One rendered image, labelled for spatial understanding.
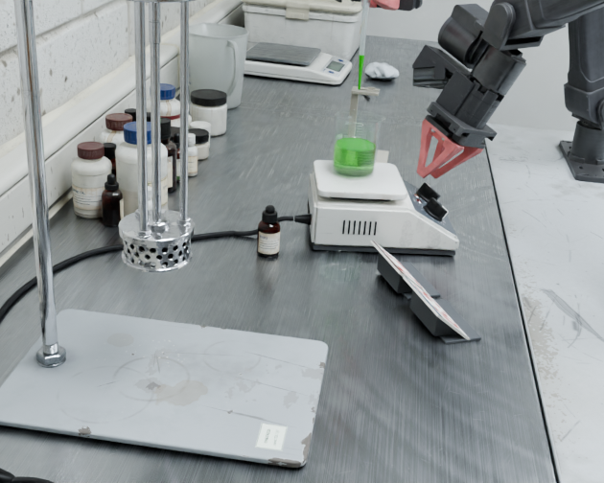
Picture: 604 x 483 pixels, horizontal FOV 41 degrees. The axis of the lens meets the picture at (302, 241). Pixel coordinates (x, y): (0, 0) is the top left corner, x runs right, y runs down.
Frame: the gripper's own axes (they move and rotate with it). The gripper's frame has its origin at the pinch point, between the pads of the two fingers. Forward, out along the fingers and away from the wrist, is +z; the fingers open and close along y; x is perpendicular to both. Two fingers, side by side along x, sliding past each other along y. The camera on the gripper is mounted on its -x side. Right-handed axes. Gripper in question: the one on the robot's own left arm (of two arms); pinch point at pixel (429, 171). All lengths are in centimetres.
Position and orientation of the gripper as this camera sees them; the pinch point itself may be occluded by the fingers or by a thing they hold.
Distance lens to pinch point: 118.9
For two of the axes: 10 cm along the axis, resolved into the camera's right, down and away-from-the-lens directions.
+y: -6.4, 0.3, -7.7
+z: -4.7, 7.7, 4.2
